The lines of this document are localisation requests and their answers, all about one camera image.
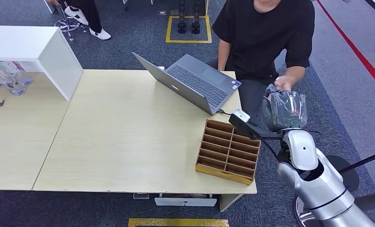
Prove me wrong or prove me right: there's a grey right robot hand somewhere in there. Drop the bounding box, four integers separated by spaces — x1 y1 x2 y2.
262 84 308 132

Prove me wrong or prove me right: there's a person's left hand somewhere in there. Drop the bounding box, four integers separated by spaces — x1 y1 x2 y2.
274 75 294 92

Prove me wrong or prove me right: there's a wooden slotted card organizer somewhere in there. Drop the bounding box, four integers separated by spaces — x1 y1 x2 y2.
195 118 262 186

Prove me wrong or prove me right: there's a seated person with white shoes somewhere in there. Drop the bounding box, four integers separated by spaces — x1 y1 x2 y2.
45 0 112 41

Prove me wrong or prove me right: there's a black round stand base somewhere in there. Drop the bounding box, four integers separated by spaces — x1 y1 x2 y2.
325 155 360 193

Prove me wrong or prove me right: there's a grey laptop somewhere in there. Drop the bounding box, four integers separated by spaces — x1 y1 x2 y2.
131 51 242 116

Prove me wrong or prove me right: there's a red floor tape line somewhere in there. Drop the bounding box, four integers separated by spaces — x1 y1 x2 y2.
315 0 375 98

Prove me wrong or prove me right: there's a black stand bar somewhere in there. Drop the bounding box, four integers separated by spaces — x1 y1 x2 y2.
353 189 375 213
338 148 375 175

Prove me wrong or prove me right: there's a black robot leg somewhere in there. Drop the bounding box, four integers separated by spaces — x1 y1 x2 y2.
177 0 187 35
192 0 202 35

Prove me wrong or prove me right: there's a white under-desk drawer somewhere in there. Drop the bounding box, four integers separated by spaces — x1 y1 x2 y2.
154 193 218 208

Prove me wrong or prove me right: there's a yellow floor tape square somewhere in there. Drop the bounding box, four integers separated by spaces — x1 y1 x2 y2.
165 15 213 44

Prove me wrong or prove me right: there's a yellow floor board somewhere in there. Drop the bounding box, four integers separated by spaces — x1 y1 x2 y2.
127 218 230 227

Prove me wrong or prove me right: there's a chrome stool base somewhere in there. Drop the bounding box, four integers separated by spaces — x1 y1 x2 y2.
54 5 89 42

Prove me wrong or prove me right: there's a white desk shelf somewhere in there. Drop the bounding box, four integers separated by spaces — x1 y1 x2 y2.
0 25 84 101

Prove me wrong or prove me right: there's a clear plastic water bottle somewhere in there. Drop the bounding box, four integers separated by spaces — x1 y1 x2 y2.
0 61 27 97
0 61 35 87

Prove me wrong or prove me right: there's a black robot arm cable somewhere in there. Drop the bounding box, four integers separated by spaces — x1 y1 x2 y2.
259 137 283 161

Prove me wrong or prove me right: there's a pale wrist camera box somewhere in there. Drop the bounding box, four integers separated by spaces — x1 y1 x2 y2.
233 108 251 123

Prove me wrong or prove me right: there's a black laptop cable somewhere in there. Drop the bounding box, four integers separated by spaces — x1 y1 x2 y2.
217 108 236 117

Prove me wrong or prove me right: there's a chrome stand base ring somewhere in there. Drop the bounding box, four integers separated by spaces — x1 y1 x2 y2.
293 196 317 227

